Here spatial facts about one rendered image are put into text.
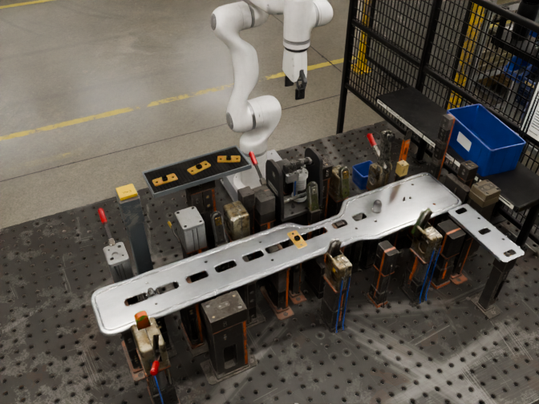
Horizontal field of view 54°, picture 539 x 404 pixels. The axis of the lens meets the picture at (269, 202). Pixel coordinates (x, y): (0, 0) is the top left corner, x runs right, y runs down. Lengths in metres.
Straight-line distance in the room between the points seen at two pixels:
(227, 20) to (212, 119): 2.37
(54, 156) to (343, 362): 2.90
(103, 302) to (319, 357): 0.76
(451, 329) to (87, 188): 2.61
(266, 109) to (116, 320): 1.01
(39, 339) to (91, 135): 2.48
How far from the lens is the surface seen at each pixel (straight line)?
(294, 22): 1.64
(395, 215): 2.00
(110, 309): 1.73
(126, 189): 1.87
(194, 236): 1.79
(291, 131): 4.17
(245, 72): 2.09
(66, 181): 3.93
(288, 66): 1.73
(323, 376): 1.89
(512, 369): 2.07
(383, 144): 2.04
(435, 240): 1.88
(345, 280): 1.78
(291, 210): 2.02
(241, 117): 2.11
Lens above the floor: 2.33
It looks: 42 degrees down
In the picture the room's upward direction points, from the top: straight up
